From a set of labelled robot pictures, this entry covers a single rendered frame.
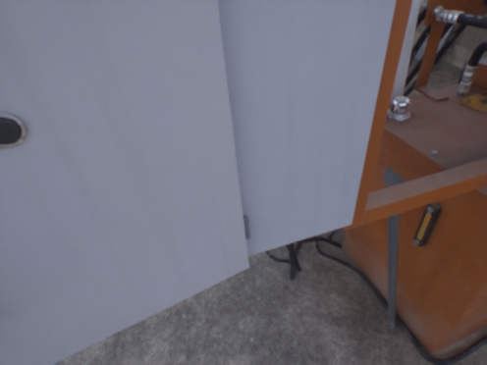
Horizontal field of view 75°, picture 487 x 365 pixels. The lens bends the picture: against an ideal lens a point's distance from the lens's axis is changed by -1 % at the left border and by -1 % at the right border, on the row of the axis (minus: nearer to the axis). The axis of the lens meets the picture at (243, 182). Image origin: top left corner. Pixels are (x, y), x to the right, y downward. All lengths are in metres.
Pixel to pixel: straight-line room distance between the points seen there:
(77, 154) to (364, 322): 1.09
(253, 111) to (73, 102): 0.18
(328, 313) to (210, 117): 0.99
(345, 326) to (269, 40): 1.02
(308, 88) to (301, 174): 0.13
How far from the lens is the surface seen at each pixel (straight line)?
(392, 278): 0.93
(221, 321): 1.22
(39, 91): 0.30
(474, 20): 1.01
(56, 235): 0.37
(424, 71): 1.17
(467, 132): 1.00
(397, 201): 0.66
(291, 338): 1.18
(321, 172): 0.47
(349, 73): 0.41
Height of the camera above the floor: 1.08
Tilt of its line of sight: 40 degrees down
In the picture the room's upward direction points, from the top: 6 degrees counter-clockwise
